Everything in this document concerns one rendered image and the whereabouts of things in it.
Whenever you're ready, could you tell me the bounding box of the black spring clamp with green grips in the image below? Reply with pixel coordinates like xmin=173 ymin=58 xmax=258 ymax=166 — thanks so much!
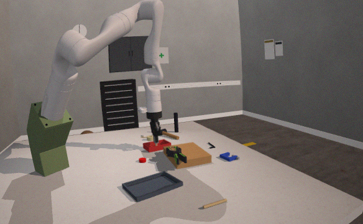
xmin=166 ymin=146 xmax=187 ymax=165

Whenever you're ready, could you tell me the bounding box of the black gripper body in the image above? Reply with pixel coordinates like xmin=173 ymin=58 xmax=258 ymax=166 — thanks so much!
xmin=146 ymin=111 xmax=162 ymax=128

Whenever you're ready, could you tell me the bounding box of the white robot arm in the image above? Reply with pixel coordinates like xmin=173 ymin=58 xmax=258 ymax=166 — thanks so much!
xmin=41 ymin=0 xmax=164 ymax=121

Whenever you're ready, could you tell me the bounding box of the wooden-handled black mallet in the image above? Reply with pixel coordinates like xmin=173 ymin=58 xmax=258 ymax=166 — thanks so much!
xmin=160 ymin=129 xmax=179 ymax=139

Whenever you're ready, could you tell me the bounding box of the light wooden board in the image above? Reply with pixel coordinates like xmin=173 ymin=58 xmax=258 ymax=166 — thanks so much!
xmin=167 ymin=142 xmax=211 ymax=169

